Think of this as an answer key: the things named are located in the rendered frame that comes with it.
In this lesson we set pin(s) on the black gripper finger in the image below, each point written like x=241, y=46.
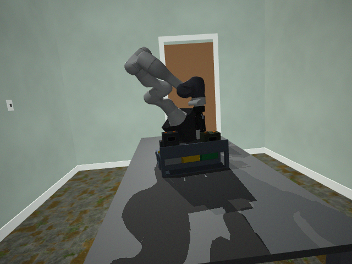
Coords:
x=197, y=127
x=202, y=123

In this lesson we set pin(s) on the grey open bin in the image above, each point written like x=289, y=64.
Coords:
x=173, y=161

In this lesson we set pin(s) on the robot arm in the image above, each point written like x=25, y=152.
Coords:
x=147, y=68

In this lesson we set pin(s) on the green bin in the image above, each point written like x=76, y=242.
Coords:
x=209, y=156

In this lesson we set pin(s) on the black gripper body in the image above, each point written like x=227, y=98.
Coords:
x=199, y=110

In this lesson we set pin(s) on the yellow open bin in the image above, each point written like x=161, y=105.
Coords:
x=190, y=159

